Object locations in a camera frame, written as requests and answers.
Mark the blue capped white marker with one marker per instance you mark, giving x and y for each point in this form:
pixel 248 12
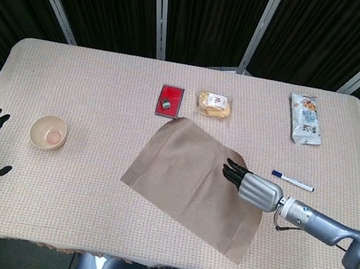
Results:
pixel 293 181

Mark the bagged bread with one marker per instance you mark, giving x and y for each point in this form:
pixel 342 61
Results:
pixel 214 107

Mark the beige woven tablecloth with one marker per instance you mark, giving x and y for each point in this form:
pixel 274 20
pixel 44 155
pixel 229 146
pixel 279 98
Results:
pixel 87 91

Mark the brown woven placemat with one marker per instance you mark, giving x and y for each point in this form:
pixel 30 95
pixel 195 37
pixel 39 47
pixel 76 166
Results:
pixel 186 177

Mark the red rectangular box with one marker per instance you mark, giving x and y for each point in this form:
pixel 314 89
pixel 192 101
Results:
pixel 176 94

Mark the white blue snack bag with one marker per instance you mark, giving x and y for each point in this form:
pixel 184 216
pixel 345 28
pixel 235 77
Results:
pixel 306 121

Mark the beige bowl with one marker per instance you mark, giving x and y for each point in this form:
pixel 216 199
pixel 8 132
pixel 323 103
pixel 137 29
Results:
pixel 48 135

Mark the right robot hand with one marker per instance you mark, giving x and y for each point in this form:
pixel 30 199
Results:
pixel 258 190

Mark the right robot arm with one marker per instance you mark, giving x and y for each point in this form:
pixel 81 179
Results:
pixel 317 223

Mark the small teal cube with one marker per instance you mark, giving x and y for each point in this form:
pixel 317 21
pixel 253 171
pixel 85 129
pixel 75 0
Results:
pixel 166 104

